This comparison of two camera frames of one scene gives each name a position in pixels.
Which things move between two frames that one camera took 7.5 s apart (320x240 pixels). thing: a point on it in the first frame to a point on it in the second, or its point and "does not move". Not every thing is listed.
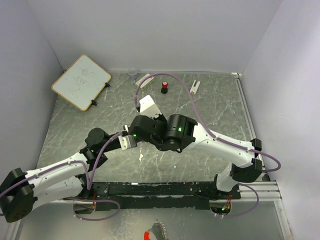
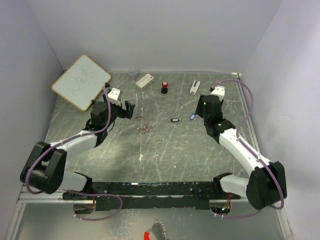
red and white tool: [146, 235] does not move
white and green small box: [145, 83] does not move
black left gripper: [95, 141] to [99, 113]
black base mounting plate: [158, 195] does not move
